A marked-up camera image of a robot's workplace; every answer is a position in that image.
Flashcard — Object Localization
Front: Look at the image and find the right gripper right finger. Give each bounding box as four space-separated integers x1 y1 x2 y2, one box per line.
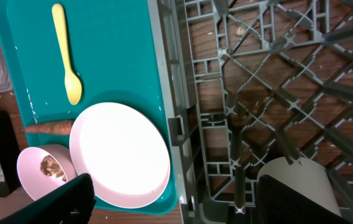
255 175 350 224

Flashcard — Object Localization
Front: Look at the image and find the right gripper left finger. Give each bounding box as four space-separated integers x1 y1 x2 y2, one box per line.
0 174 96 224

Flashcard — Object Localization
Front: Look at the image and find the brown food scrap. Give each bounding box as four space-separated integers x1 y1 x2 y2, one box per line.
40 155 67 182

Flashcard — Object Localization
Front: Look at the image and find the small pink bowl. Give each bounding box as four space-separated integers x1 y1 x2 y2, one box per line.
17 144 77 201

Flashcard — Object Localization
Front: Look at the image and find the orange carrot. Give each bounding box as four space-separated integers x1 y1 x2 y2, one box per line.
25 120 74 135

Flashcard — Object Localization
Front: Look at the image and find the black waste tray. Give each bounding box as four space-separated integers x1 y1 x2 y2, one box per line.
0 111 20 197

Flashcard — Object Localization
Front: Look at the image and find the grey dishwasher rack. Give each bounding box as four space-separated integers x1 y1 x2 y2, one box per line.
148 0 353 223

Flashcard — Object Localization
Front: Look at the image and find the large white plate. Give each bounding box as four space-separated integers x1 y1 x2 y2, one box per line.
69 102 171 208

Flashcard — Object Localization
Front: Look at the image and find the yellow plastic spoon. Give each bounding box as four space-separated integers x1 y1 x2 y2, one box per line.
52 3 82 105

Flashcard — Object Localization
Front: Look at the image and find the teal serving tray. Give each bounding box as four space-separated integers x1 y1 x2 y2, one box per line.
0 0 179 216

